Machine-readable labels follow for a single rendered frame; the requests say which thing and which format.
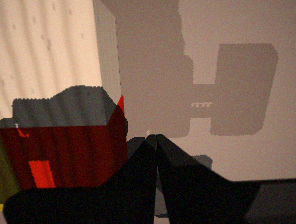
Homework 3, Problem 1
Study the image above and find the red cube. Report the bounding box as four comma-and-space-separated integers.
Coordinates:
0, 96, 128, 191

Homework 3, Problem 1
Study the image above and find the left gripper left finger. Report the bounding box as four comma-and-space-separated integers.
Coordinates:
3, 134, 157, 224

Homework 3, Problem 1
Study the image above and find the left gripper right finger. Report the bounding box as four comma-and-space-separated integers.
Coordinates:
156, 134, 296, 224

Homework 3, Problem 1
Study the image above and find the yellow cube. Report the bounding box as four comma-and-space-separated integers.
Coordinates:
0, 137, 21, 211

